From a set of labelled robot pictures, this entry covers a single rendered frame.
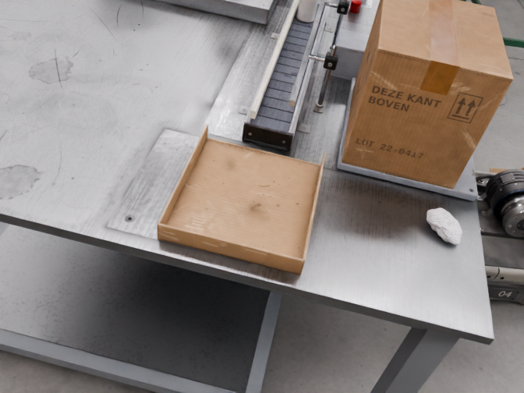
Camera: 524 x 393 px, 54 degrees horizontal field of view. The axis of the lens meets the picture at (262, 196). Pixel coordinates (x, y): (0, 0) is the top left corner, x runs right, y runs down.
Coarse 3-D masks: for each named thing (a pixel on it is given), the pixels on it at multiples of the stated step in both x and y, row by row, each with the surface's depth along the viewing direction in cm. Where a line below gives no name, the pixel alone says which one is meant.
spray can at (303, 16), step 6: (300, 0) 143; (306, 0) 142; (312, 0) 142; (300, 6) 144; (306, 6) 143; (312, 6) 143; (300, 12) 145; (306, 12) 144; (312, 12) 144; (300, 18) 146; (306, 18) 145; (312, 18) 146
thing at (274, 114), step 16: (288, 32) 141; (304, 32) 143; (288, 48) 135; (304, 48) 136; (288, 64) 129; (272, 80) 123; (288, 80) 124; (272, 96) 119; (288, 96) 119; (272, 112) 114; (288, 112) 115; (272, 128) 110; (288, 128) 111
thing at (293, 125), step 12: (324, 12) 153; (324, 24) 156; (312, 60) 133; (264, 72) 126; (300, 96) 120; (300, 108) 117; (252, 132) 111; (264, 132) 111; (276, 132) 110; (288, 132) 117; (264, 144) 113; (276, 144) 112; (288, 144) 112
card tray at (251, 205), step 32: (192, 160) 102; (224, 160) 108; (256, 160) 109; (288, 160) 110; (192, 192) 100; (224, 192) 101; (256, 192) 102; (288, 192) 104; (160, 224) 89; (192, 224) 94; (224, 224) 95; (256, 224) 96; (288, 224) 97; (256, 256) 89; (288, 256) 87
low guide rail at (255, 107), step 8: (296, 0) 148; (296, 8) 147; (288, 24) 137; (280, 40) 130; (280, 48) 128; (272, 56) 124; (272, 64) 122; (272, 72) 122; (264, 80) 116; (264, 88) 114; (256, 104) 109; (256, 112) 108
